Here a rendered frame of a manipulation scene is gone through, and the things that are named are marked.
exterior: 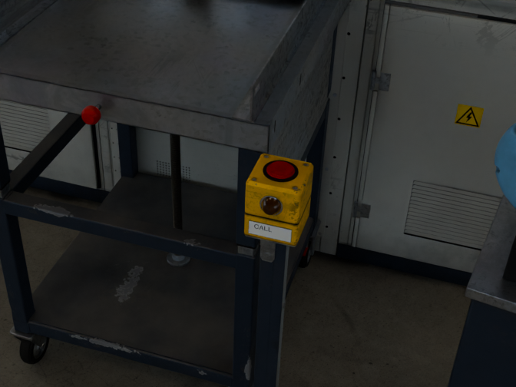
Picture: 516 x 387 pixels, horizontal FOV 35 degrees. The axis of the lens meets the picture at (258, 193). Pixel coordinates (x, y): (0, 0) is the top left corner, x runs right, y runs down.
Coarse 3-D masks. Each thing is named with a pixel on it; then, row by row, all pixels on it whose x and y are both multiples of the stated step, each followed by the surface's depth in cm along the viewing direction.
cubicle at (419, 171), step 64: (384, 0) 187; (448, 0) 182; (512, 0) 176; (384, 64) 194; (448, 64) 189; (512, 64) 185; (384, 128) 204; (448, 128) 199; (384, 192) 216; (448, 192) 210; (384, 256) 230; (448, 256) 222
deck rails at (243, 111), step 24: (0, 0) 155; (24, 0) 163; (48, 0) 168; (312, 0) 162; (0, 24) 156; (24, 24) 159; (312, 24) 164; (288, 48) 150; (264, 72) 136; (264, 96) 139; (240, 120) 135
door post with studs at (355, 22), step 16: (352, 0) 189; (352, 16) 192; (352, 32) 194; (352, 48) 196; (352, 64) 199; (352, 80) 201; (352, 96) 204; (336, 128) 211; (336, 144) 214; (336, 160) 217; (336, 176) 220; (336, 192) 223; (336, 208) 226; (336, 224) 229; (320, 240) 235
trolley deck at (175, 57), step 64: (64, 0) 169; (128, 0) 170; (192, 0) 172; (256, 0) 173; (0, 64) 147; (64, 64) 147; (128, 64) 148; (192, 64) 149; (256, 64) 150; (192, 128) 139; (256, 128) 135
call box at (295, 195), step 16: (272, 160) 116; (288, 160) 116; (256, 176) 113; (304, 176) 114; (256, 192) 112; (272, 192) 112; (288, 192) 111; (304, 192) 113; (256, 208) 114; (288, 208) 112; (304, 208) 116; (256, 224) 116; (272, 224) 115; (288, 224) 114; (304, 224) 119; (272, 240) 117; (288, 240) 116
